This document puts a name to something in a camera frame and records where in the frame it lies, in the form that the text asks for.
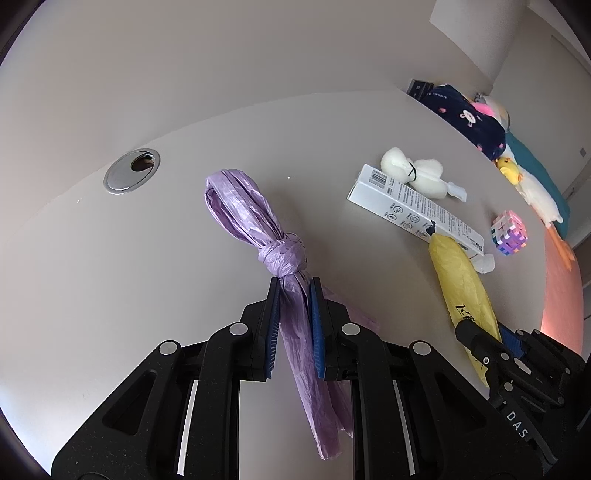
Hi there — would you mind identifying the navy blue fleece clothing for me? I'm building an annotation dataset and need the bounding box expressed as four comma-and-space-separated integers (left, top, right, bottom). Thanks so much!
420, 84, 506, 161

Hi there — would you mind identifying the white plush toy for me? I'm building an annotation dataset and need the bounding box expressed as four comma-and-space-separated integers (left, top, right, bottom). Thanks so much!
380, 147, 467, 202

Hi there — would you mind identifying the yellow plastic bag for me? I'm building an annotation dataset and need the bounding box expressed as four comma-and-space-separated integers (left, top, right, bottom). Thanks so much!
427, 228, 504, 389

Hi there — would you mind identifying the black wall socket panel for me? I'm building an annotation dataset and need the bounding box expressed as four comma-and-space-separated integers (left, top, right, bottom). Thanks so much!
407, 79, 435, 101

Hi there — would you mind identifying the purple knotted plastic bag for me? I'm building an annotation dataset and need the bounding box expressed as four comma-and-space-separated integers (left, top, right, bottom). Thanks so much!
204, 169, 353, 461

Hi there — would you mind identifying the white goose plush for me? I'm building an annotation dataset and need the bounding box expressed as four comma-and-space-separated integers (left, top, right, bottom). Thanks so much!
517, 167, 564, 228

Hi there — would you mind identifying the purple foam puzzle cube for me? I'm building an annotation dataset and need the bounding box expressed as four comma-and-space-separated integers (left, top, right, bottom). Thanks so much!
491, 210, 528, 256

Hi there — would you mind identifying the pink bed sheet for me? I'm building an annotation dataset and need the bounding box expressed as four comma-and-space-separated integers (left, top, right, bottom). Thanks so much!
541, 226, 584, 354

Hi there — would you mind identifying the silver desk cable grommet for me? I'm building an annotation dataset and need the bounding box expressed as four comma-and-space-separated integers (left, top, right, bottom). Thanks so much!
103, 148, 160, 195

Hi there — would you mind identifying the white rectangular carton box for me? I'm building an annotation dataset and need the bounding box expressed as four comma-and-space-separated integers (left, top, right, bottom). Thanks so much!
348, 164, 485, 259

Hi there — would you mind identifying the yellow duck plush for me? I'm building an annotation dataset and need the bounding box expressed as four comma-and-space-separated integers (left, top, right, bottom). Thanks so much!
495, 157, 522, 186

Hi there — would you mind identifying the pink white clothing pile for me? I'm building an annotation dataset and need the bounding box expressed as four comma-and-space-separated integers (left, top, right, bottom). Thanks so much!
472, 93, 511, 131

